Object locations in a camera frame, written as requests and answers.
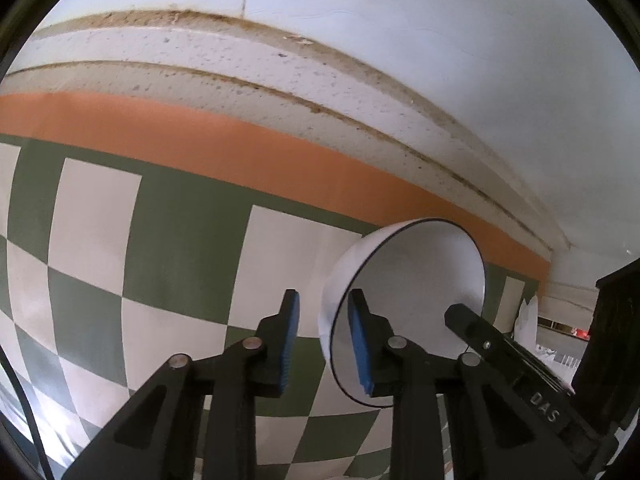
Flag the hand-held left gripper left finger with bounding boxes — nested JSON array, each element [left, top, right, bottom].
[[62, 288, 302, 480]]

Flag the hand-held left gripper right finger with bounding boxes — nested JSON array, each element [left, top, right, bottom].
[[346, 287, 586, 480]]

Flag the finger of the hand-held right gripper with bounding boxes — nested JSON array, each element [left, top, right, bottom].
[[444, 303, 572, 397]]

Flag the white bowl with dark rim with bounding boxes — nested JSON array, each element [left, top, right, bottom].
[[318, 218, 487, 408]]

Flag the dark block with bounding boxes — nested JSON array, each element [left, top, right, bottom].
[[570, 258, 640, 441]]

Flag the green checkered tablecloth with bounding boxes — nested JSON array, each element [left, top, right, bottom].
[[0, 91, 552, 480]]

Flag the black cable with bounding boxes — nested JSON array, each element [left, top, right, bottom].
[[0, 347, 56, 480]]

